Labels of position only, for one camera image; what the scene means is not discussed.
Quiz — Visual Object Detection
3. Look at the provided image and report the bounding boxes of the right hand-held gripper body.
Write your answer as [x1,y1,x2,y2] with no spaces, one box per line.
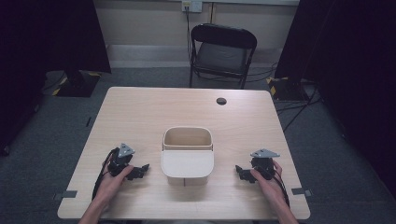
[249,148,281,181]

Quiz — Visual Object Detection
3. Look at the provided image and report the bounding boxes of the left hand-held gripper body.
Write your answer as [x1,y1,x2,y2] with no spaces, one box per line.
[106,143,136,178]

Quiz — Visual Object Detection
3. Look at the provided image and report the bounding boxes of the person's left hand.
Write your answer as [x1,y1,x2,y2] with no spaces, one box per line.
[93,166,134,203]

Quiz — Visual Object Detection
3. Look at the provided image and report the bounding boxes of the person's right hand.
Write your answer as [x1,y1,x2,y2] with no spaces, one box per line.
[249,160,286,203]

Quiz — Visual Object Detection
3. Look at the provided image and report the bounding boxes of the white bin with half lid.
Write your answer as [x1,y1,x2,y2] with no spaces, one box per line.
[160,125,216,188]

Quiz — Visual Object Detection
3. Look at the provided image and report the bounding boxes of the grey tape strip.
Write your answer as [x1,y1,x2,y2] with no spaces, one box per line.
[52,189,78,201]
[290,187,313,197]

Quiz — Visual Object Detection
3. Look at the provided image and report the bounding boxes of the black stand base yellow tape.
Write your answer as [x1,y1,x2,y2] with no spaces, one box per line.
[51,69,103,98]
[266,76,310,103]

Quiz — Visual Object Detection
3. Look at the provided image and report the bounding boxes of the black folding chair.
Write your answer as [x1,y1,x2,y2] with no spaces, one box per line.
[188,22,259,90]

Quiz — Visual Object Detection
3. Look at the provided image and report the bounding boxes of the black curtain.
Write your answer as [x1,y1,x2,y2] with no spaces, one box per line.
[0,0,112,157]
[274,0,396,200]

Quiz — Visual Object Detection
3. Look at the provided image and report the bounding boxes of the right hand-held gripper black cable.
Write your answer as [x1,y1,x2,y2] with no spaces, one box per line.
[273,169,291,209]

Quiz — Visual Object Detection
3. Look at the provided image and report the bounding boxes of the black floor cables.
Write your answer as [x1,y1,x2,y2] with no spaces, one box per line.
[275,88,323,133]

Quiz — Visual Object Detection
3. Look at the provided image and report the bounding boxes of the black cable from wall socket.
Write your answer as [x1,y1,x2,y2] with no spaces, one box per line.
[185,7,192,62]

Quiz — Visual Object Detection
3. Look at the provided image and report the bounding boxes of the white wall socket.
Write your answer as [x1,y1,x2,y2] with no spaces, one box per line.
[181,0,204,14]

